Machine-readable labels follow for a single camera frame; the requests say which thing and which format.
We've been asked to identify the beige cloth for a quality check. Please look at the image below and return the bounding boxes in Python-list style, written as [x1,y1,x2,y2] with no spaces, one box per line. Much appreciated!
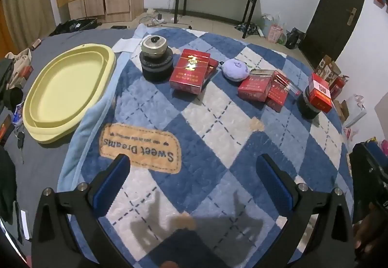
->
[6,48,33,89]

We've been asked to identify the dark brown door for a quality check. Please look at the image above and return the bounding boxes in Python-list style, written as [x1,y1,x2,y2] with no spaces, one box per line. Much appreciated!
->
[299,0,370,70]

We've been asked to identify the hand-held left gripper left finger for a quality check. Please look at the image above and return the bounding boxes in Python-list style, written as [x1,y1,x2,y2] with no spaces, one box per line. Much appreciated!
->
[31,154,131,268]

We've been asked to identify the red box with white label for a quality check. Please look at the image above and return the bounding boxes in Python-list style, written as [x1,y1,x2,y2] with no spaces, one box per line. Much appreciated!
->
[307,73,333,113]

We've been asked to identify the printed cardboard boxes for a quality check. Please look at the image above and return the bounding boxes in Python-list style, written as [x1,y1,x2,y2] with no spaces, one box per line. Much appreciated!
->
[315,55,349,99]

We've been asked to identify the blue plaid fleece blanket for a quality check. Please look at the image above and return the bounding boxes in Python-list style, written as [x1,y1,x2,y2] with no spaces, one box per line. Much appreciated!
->
[57,25,355,268]

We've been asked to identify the orange wooden door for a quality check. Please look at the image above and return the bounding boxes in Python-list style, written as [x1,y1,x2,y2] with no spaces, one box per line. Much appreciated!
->
[0,4,16,55]

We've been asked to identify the bunch of keys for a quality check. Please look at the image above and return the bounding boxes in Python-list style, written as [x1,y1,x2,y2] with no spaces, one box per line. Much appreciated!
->
[15,131,26,165]

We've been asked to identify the round metal tin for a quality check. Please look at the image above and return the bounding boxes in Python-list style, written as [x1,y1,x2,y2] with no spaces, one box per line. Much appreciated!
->
[141,34,168,58]

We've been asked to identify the person's right hand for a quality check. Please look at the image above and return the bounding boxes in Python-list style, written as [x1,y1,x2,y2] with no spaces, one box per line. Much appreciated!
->
[353,204,388,259]

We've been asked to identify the purple plush toy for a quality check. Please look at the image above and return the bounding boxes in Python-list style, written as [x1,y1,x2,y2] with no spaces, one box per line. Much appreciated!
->
[221,59,250,83]

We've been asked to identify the red carton with silver end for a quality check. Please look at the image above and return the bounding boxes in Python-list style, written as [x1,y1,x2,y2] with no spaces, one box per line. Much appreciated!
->
[237,69,273,102]

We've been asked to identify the beige curtain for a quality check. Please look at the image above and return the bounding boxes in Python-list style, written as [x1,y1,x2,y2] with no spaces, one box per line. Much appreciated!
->
[0,0,59,53]

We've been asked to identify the white cloth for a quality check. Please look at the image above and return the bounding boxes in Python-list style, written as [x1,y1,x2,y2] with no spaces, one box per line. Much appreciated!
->
[113,38,146,53]

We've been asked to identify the dark clothes pile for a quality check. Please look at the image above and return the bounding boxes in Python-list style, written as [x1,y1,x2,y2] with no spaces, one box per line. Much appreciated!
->
[0,59,24,111]

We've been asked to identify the white power strip with cables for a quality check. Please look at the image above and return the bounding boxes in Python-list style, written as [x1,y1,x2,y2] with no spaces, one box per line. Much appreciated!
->
[139,9,193,30]

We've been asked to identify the black bag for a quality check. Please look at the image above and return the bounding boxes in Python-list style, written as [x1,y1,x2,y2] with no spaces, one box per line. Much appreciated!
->
[286,28,305,49]

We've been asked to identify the dark patterned cloth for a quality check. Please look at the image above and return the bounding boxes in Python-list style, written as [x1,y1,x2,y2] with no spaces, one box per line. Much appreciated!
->
[235,22,261,36]

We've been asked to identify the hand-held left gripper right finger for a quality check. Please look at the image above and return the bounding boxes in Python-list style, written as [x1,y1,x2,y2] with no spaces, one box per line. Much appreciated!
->
[255,153,355,268]

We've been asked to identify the metal door handle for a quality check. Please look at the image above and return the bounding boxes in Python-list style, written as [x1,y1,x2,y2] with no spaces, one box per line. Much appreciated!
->
[346,7,358,26]

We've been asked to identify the pink paper bag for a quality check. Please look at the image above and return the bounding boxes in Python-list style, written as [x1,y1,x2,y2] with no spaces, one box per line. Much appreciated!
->
[268,22,285,44]

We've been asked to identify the grey bed sheet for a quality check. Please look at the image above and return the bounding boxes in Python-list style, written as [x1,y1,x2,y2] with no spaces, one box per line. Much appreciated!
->
[0,28,143,256]

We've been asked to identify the large red cigarette carton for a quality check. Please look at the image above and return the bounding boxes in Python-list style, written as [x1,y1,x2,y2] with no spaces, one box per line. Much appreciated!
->
[169,49,211,95]

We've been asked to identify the yellow plastic basin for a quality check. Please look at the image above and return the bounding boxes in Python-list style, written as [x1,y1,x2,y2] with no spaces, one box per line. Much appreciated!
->
[22,45,116,144]

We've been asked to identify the white plastic bag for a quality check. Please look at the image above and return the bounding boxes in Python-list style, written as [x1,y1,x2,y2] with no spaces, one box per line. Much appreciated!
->
[341,94,376,129]

